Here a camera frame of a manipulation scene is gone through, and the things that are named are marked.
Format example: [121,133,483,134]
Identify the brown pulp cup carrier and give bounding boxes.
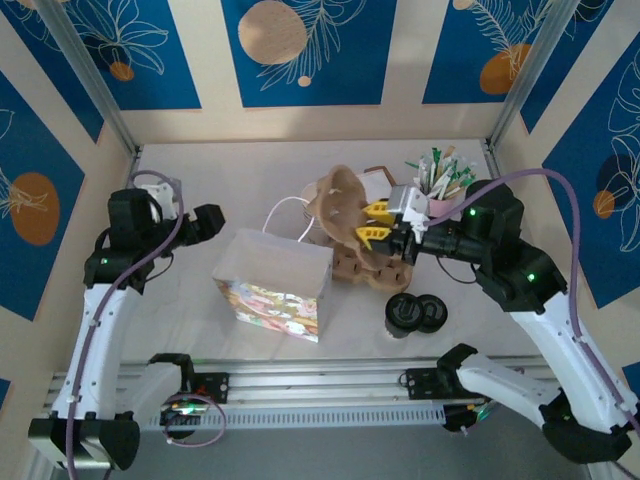
[312,164,382,271]

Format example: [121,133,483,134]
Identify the colourful printed paper bag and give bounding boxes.
[210,196,335,345]

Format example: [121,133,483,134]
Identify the white paper napkins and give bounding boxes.
[360,172,394,197]

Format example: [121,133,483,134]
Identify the green white sugar stick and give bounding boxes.
[429,145,444,194]
[447,167,479,197]
[404,159,430,191]

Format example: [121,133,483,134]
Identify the wooden stirrer stick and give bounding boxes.
[439,144,457,194]

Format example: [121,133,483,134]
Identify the black lids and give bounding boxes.
[383,293,426,340]

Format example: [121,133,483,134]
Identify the small controller board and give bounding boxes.
[443,399,496,434]
[159,394,211,426]

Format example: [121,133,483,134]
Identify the aluminium frame post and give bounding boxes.
[487,0,584,151]
[37,0,139,156]

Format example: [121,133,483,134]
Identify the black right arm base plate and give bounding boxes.
[405,367,442,401]

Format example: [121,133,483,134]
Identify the aluminium rail beam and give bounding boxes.
[47,354,561,426]

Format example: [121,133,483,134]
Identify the grey slotted cable duct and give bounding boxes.
[144,404,446,429]

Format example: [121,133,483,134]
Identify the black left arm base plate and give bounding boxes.
[192,372,231,404]

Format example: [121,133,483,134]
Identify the purple cable loop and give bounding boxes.
[163,394,227,447]

